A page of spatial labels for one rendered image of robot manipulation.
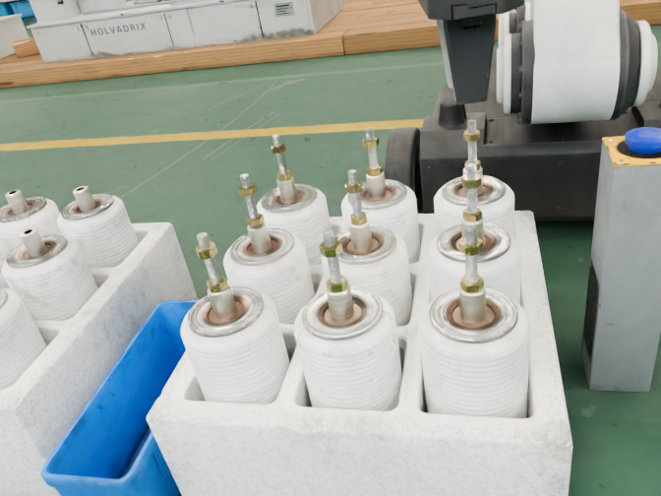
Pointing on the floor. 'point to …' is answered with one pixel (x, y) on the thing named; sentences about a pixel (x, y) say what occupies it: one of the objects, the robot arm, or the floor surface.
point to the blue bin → (124, 419)
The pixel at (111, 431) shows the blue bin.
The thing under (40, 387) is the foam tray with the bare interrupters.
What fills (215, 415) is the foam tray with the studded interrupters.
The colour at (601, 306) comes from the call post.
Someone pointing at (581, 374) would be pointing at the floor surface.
